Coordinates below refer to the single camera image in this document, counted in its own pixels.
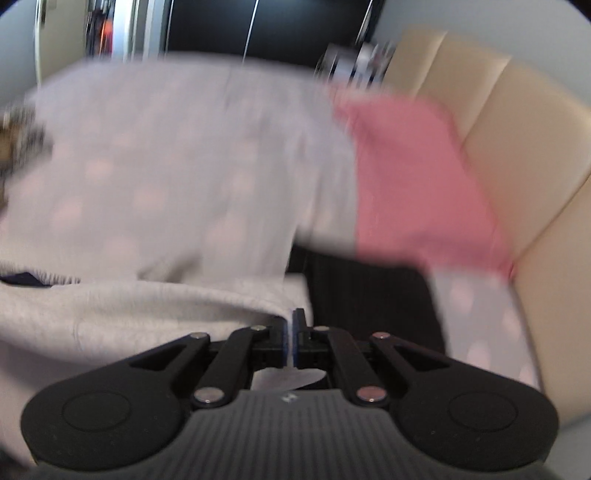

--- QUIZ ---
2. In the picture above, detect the black garment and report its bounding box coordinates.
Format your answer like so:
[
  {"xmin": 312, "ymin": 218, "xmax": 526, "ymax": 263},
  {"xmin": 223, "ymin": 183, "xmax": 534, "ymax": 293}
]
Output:
[{"xmin": 286, "ymin": 244, "xmax": 448, "ymax": 367}]

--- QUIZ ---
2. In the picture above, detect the dark wardrobe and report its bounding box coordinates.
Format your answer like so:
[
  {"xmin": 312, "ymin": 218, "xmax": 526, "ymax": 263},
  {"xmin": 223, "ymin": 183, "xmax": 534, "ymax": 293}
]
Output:
[{"xmin": 161, "ymin": 0, "xmax": 386, "ymax": 63}]

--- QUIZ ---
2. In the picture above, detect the grey patterned garment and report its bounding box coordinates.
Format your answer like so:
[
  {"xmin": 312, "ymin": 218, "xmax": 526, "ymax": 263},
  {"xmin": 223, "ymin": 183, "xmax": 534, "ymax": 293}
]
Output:
[{"xmin": 0, "ymin": 105, "xmax": 55, "ymax": 163}]

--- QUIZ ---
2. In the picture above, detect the white door frame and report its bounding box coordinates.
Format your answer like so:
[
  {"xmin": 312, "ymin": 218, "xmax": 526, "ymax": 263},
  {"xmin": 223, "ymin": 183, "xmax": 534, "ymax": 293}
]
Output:
[{"xmin": 111, "ymin": 0, "xmax": 172, "ymax": 61}]

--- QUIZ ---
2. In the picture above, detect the grey pink-dotted bedsheet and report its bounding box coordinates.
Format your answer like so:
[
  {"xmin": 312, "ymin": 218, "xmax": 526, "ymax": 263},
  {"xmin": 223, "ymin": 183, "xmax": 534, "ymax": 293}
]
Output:
[{"xmin": 0, "ymin": 51, "xmax": 544, "ymax": 391}]

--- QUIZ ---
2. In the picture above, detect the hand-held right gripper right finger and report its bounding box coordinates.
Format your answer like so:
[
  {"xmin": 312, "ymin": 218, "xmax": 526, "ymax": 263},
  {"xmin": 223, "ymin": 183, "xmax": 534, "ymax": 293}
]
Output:
[{"xmin": 292, "ymin": 308, "xmax": 452, "ymax": 408}]

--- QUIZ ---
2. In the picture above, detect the pink blanket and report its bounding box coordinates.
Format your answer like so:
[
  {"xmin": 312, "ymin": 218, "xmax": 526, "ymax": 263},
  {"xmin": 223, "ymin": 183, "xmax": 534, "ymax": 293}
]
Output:
[{"xmin": 330, "ymin": 85, "xmax": 518, "ymax": 280}]

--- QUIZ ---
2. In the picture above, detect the light grey sweatshirt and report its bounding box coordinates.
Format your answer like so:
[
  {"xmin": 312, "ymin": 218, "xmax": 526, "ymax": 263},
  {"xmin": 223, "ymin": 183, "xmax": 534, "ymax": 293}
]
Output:
[{"xmin": 0, "ymin": 261, "xmax": 311, "ymax": 468}]

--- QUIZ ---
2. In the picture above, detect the cluttered shelf unit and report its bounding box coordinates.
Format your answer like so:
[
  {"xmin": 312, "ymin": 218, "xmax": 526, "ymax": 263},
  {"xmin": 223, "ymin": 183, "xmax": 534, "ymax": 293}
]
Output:
[{"xmin": 315, "ymin": 41, "xmax": 399, "ymax": 89}]

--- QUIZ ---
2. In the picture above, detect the beige padded headboard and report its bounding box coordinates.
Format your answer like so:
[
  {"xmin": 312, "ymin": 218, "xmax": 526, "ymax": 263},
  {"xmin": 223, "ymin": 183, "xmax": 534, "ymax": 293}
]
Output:
[{"xmin": 383, "ymin": 25, "xmax": 591, "ymax": 416}]

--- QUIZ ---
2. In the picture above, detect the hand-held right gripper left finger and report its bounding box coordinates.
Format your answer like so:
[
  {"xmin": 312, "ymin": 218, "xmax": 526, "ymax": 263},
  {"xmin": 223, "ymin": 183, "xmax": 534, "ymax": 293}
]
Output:
[{"xmin": 129, "ymin": 318, "xmax": 290, "ymax": 410}]

